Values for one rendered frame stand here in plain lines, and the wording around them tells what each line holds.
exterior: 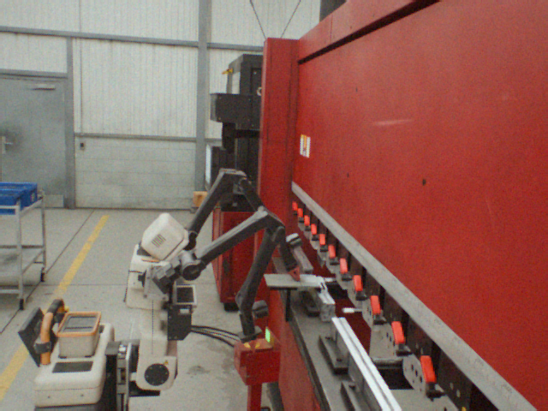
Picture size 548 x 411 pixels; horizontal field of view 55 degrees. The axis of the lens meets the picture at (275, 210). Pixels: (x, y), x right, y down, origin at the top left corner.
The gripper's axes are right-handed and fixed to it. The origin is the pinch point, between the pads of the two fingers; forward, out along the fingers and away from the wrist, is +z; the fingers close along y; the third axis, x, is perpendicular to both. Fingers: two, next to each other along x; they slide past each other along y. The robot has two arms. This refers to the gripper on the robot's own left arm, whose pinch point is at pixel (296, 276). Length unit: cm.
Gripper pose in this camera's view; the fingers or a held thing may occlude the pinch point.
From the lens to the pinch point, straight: 275.3
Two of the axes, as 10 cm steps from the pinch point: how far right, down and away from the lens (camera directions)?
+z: 4.1, 8.8, 2.4
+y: -1.3, -2.1, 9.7
